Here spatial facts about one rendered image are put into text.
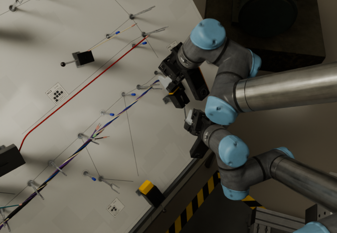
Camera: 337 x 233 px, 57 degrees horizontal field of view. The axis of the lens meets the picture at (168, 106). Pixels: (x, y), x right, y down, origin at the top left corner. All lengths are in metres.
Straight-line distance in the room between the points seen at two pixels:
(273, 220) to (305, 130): 0.83
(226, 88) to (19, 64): 0.57
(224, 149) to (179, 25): 0.55
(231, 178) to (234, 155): 0.08
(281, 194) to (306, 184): 1.43
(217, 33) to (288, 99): 0.24
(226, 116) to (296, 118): 1.82
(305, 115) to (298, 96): 1.91
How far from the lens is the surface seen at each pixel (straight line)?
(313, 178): 0.80
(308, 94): 0.64
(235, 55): 0.79
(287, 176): 0.86
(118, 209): 1.11
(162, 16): 1.15
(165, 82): 1.01
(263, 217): 1.91
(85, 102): 1.00
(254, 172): 0.91
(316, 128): 2.54
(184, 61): 0.84
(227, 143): 0.83
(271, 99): 0.66
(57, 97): 0.98
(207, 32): 0.76
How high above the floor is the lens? 2.01
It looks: 59 degrees down
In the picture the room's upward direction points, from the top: 3 degrees clockwise
